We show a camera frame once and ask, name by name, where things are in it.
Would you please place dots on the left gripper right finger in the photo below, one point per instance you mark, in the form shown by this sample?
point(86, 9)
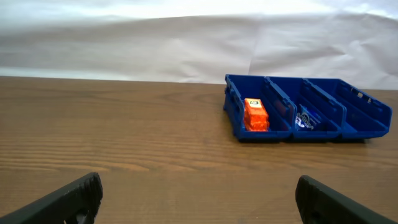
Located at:
point(329, 207)

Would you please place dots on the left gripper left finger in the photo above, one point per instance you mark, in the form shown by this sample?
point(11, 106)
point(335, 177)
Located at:
point(62, 205)

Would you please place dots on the blue tray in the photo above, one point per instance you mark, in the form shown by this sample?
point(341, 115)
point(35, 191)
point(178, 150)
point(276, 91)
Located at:
point(311, 135)

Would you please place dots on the blue candy pack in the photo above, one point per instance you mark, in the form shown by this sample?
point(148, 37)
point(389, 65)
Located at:
point(306, 121)

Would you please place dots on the orange candy box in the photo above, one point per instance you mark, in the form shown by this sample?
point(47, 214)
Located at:
point(256, 127)
point(255, 109)

